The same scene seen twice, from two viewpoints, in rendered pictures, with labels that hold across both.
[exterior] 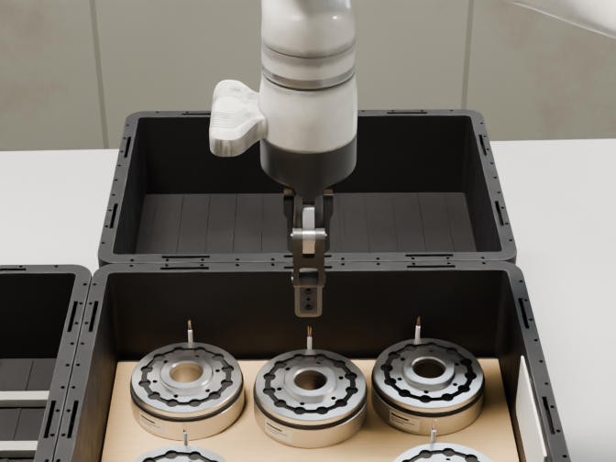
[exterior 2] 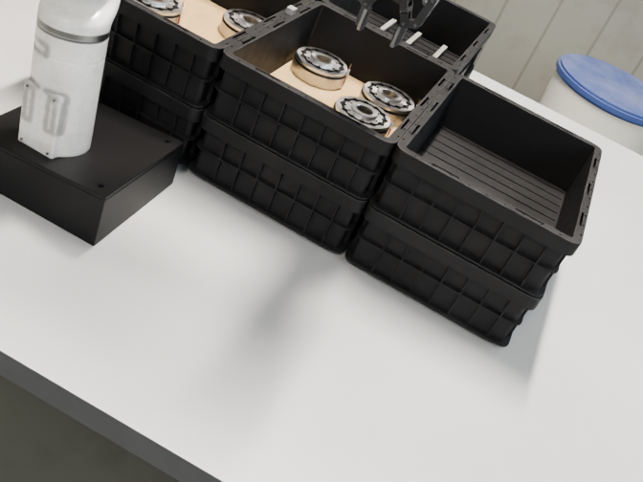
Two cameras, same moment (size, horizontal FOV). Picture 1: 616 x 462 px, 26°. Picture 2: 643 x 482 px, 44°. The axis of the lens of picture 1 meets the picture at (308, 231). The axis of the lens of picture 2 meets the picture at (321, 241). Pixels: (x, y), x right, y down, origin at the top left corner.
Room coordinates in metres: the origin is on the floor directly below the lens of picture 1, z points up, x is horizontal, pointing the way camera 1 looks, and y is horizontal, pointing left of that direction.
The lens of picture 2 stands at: (1.16, -1.23, 1.43)
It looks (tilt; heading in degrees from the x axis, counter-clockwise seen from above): 34 degrees down; 99
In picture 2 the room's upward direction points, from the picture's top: 25 degrees clockwise
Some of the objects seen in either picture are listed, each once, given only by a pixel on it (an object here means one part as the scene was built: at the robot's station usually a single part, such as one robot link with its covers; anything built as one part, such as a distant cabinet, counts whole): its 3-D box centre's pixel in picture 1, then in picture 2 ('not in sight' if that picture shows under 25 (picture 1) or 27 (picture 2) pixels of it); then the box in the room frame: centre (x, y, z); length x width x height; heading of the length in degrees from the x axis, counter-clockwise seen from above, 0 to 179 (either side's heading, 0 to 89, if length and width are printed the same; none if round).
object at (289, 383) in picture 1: (310, 381); (364, 111); (0.93, 0.00, 0.86); 0.05 x 0.05 x 0.01
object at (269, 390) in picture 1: (310, 386); (363, 113); (0.93, 0.00, 0.86); 0.10 x 0.10 x 0.01
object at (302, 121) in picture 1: (283, 93); not in sight; (0.90, 0.02, 1.17); 0.11 x 0.09 x 0.06; 90
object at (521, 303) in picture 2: not in sight; (463, 226); (1.18, 0.00, 0.76); 0.40 x 0.30 x 0.12; 91
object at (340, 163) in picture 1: (308, 173); not in sight; (0.90, 0.00, 1.10); 0.08 x 0.08 x 0.09
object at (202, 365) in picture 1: (186, 374); (389, 95); (0.94, 0.11, 0.86); 0.05 x 0.05 x 0.01
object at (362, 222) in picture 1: (305, 229); (492, 178); (1.18, 0.00, 0.87); 0.40 x 0.30 x 0.11; 91
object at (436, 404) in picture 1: (428, 374); not in sight; (0.95, -0.11, 0.86); 0.10 x 0.10 x 0.01
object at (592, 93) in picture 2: not in sight; (576, 149); (1.43, 1.84, 0.29); 0.48 x 0.48 x 0.59
